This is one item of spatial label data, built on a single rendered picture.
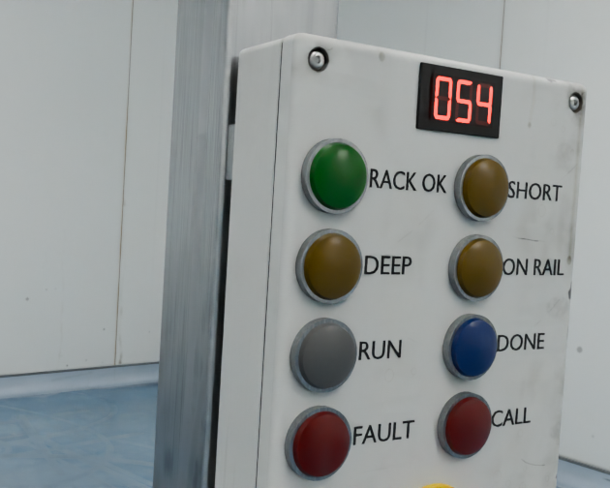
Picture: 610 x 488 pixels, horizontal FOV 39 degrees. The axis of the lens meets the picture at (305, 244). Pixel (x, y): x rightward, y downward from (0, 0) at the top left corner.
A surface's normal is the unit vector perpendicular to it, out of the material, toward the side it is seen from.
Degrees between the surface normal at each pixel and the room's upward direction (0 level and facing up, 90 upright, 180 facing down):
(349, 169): 88
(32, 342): 90
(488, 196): 93
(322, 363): 91
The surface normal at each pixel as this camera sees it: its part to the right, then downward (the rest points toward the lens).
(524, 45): -0.76, -0.01
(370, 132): 0.54, 0.07
